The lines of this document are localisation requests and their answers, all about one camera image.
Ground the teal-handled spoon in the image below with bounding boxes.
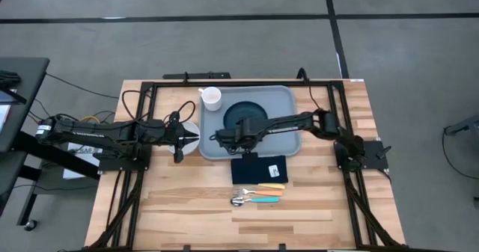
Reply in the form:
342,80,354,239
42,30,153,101
230,196,281,208

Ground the black cable bundle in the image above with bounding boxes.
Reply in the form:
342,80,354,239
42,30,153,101
0,70,22,91

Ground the navy cloth napkin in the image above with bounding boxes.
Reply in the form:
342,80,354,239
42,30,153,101
230,155,289,185

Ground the white paper sheet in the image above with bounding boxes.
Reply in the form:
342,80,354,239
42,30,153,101
62,141,104,181

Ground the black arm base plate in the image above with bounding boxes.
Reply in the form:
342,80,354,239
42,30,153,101
334,139,390,170
92,147,154,173

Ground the dark teal plate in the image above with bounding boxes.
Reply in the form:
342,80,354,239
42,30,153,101
223,100,269,133

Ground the black floor cable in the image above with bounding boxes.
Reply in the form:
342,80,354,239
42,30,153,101
44,72,120,99

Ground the yellow-handled knife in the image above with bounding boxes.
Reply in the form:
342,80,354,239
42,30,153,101
257,182,287,191

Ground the black aluminium table frame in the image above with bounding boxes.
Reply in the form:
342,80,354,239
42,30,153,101
80,79,409,252

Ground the white ribbed bowl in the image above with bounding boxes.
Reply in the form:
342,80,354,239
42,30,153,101
165,120,202,156

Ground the thin black cable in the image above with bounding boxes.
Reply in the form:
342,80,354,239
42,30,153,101
308,85,323,111

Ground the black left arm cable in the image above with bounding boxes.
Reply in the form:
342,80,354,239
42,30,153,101
162,100,198,125

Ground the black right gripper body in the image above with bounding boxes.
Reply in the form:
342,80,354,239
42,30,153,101
237,115,261,164

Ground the white mug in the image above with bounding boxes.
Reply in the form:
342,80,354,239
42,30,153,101
197,86,223,112

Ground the orange-handled fork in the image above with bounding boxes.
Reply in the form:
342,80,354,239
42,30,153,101
232,187,284,197

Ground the black desk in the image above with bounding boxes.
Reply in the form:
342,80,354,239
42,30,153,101
0,56,102,233

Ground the black mounting bar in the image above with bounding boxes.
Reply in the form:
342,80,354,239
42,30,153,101
162,71,232,81

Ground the grey plastic tray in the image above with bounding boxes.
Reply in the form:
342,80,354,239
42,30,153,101
198,84,302,161

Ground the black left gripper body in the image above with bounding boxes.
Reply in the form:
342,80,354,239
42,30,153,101
168,111,186,164

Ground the grey chair base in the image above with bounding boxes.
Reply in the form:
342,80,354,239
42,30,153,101
442,113,479,137

